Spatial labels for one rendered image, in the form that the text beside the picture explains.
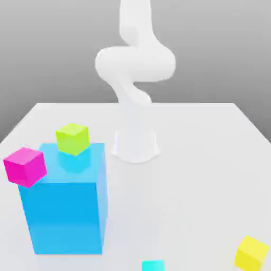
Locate small yellow cube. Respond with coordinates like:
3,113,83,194
234,234,270,271

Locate large blue box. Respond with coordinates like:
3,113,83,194
18,142,109,255

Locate small lime green cube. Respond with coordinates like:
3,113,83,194
56,122,89,157

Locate small magenta cube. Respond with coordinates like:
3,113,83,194
3,147,48,189

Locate small cyan cube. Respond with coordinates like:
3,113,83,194
141,259,166,271

